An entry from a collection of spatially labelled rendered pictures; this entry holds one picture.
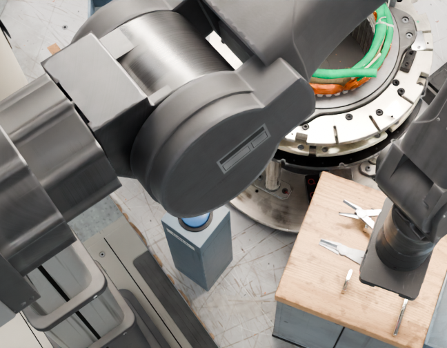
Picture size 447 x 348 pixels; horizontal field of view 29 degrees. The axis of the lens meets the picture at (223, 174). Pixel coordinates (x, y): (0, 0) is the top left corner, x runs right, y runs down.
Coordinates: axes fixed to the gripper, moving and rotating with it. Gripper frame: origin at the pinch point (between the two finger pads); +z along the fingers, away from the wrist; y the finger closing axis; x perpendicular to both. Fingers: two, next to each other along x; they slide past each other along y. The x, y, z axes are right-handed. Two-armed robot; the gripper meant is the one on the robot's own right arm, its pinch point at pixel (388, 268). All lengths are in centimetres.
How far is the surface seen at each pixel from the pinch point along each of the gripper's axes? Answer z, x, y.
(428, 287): 11.9, -6.6, 3.2
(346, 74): 3.0, 12.7, 24.5
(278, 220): 38.6, 16.7, 13.8
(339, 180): 12.0, 8.9, 13.5
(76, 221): 119, 72, 21
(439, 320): 19.8, -10.4, 1.8
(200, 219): 14.4, 25.2, 2.0
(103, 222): 119, 65, 24
